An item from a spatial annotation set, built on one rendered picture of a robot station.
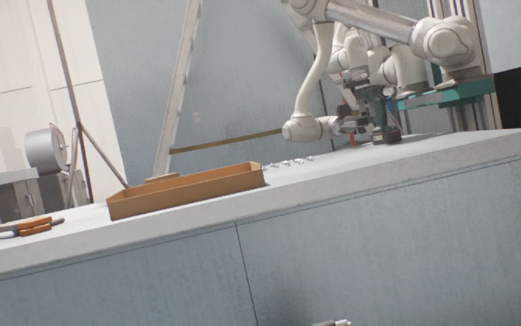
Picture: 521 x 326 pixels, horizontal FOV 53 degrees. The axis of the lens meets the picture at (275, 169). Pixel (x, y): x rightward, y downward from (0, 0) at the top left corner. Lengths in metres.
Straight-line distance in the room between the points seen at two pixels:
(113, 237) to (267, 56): 2.96
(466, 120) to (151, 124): 2.38
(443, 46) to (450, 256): 0.82
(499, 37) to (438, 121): 4.10
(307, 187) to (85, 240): 0.56
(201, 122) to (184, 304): 2.77
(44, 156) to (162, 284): 7.66
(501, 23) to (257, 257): 7.26
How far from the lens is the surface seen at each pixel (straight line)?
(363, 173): 1.38
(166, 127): 3.30
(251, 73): 4.10
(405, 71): 2.68
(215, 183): 1.42
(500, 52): 8.33
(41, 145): 9.01
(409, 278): 1.52
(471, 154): 1.49
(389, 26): 2.15
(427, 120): 4.35
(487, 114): 2.46
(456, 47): 2.03
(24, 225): 1.63
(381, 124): 2.12
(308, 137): 2.34
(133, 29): 4.22
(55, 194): 8.80
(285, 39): 4.16
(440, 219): 1.53
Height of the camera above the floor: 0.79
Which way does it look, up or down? 4 degrees down
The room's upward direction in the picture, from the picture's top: 12 degrees counter-clockwise
